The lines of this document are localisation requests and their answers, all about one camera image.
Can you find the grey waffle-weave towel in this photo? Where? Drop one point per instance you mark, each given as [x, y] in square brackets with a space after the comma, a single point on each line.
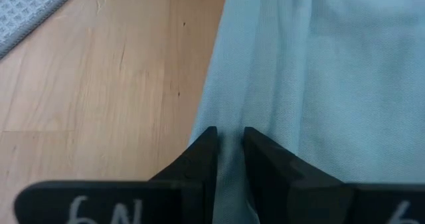
[20, 11]

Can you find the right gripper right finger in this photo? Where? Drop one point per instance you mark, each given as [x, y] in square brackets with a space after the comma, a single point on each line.
[282, 190]

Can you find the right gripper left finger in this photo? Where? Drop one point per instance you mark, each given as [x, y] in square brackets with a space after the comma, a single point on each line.
[186, 197]

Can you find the light blue teal-edged microfiber towel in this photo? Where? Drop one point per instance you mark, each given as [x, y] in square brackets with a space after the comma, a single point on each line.
[332, 84]

